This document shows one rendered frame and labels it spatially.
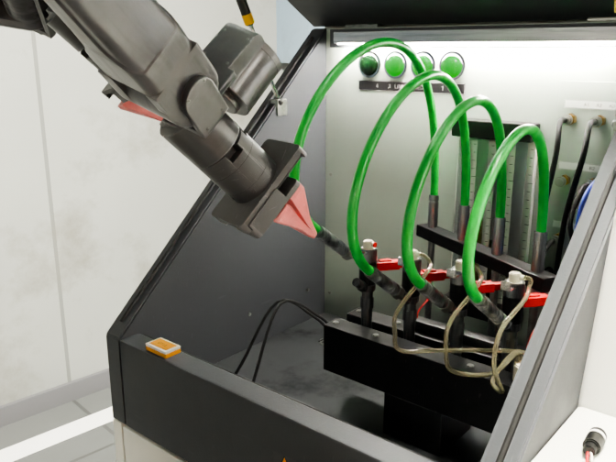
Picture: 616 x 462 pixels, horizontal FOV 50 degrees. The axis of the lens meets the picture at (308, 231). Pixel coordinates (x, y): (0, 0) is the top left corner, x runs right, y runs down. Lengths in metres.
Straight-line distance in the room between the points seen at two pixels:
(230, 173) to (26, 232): 2.12
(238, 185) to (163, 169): 2.31
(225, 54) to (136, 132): 2.25
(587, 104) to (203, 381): 0.73
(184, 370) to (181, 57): 0.59
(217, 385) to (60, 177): 1.86
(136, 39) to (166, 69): 0.04
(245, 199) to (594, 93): 0.67
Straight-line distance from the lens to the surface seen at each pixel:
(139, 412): 1.16
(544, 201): 0.98
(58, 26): 0.87
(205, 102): 0.57
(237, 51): 0.62
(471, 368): 0.97
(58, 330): 2.88
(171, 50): 0.53
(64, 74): 2.72
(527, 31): 1.17
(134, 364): 1.13
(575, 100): 1.16
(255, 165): 0.64
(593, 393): 0.91
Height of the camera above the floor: 1.41
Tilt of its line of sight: 15 degrees down
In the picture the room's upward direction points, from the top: straight up
